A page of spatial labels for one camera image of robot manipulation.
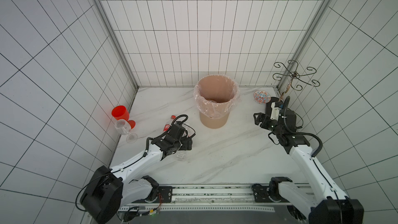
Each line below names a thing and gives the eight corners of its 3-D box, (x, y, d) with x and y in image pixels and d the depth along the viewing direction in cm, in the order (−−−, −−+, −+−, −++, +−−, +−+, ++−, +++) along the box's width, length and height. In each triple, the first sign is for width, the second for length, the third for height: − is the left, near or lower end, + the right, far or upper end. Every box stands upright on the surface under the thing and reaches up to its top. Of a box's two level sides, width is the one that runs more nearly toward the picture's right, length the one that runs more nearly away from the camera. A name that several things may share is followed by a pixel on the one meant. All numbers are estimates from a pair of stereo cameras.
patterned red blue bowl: (255, 103, 111) (256, 99, 108) (252, 94, 117) (253, 90, 114) (269, 103, 111) (271, 99, 108) (266, 94, 117) (268, 90, 114)
